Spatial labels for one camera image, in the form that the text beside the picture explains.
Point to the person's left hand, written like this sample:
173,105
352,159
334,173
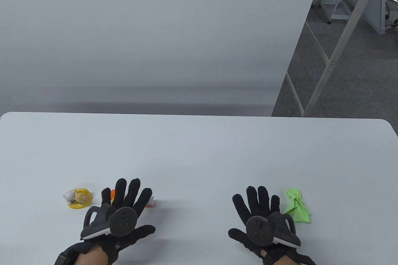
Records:
136,203

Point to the person's right hand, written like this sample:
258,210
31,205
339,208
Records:
253,204

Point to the small white cat ornament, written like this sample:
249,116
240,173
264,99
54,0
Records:
150,203

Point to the green dusting cloth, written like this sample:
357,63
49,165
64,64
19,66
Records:
297,207

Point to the person's left forearm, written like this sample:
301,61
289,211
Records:
93,257

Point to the black left hand controller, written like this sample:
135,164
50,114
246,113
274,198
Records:
124,221

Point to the black hand controller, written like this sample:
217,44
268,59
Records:
259,230
124,221

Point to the black right hand controller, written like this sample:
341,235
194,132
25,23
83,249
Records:
259,230

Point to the large white backdrop board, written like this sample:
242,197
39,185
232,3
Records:
155,35

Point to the white metal support frame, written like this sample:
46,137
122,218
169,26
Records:
345,35

